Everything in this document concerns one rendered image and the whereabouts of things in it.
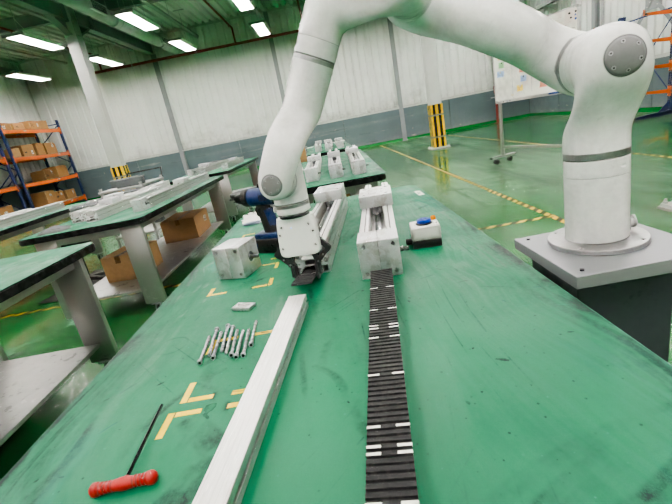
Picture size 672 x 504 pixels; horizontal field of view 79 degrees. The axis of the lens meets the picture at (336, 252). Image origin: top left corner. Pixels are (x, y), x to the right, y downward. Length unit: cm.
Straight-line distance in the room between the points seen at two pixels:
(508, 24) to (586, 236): 45
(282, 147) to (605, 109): 61
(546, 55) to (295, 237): 65
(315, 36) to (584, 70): 50
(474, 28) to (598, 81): 24
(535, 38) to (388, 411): 73
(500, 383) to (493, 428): 9
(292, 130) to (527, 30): 48
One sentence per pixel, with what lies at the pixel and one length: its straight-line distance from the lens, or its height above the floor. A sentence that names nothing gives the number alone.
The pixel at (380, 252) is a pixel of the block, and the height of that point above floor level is 84.
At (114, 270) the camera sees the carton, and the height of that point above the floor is 32.
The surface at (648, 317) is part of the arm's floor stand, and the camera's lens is 108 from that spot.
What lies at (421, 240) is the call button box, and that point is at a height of 80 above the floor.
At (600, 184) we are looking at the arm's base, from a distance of 97.
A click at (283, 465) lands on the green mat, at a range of 56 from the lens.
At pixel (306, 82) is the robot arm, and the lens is 92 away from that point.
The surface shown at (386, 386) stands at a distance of 57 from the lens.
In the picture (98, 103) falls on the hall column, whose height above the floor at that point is 266.
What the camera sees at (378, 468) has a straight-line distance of 48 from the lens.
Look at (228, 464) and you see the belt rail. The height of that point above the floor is 81.
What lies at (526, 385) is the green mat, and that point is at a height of 78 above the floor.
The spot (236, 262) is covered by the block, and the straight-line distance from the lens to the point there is 120.
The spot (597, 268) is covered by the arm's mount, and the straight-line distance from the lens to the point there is 91.
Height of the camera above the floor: 116
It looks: 18 degrees down
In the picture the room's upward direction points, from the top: 11 degrees counter-clockwise
